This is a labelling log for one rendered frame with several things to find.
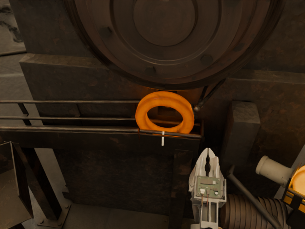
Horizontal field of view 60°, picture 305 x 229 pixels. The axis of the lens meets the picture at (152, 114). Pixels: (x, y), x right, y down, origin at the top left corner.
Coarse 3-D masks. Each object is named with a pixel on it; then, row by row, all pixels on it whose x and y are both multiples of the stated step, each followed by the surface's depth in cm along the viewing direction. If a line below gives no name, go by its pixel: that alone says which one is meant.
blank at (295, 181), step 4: (300, 168) 71; (304, 168) 69; (300, 172) 69; (304, 172) 68; (296, 176) 71; (300, 176) 70; (304, 176) 69; (296, 180) 71; (300, 180) 70; (304, 180) 69; (296, 184) 72; (300, 184) 71; (304, 184) 70; (296, 188) 73; (300, 188) 72; (304, 188) 71; (300, 192) 72; (304, 192) 71
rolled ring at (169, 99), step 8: (152, 96) 77; (160, 96) 76; (168, 96) 76; (176, 96) 76; (144, 104) 78; (152, 104) 77; (160, 104) 77; (168, 104) 76; (176, 104) 76; (184, 104) 76; (136, 112) 81; (144, 112) 80; (184, 112) 78; (136, 120) 83; (144, 120) 82; (184, 120) 80; (192, 120) 79; (144, 128) 85; (152, 128) 85; (160, 128) 87; (168, 128) 87; (176, 128) 85; (184, 128) 82; (176, 136) 85
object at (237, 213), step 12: (228, 204) 86; (240, 204) 84; (252, 204) 84; (264, 204) 84; (276, 204) 84; (228, 216) 84; (240, 216) 82; (252, 216) 82; (276, 216) 82; (288, 216) 82; (228, 228) 84; (240, 228) 82; (252, 228) 82; (264, 228) 82; (288, 228) 81
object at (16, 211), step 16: (0, 144) 78; (0, 160) 81; (16, 160) 77; (0, 176) 84; (16, 176) 70; (0, 192) 79; (16, 192) 79; (0, 208) 76; (16, 208) 75; (0, 224) 72; (16, 224) 72
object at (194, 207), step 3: (192, 204) 72; (192, 207) 71; (195, 207) 66; (195, 210) 64; (198, 210) 64; (195, 213) 63; (198, 213) 63; (195, 216) 63; (198, 216) 63; (195, 219) 63; (198, 219) 63; (198, 222) 63
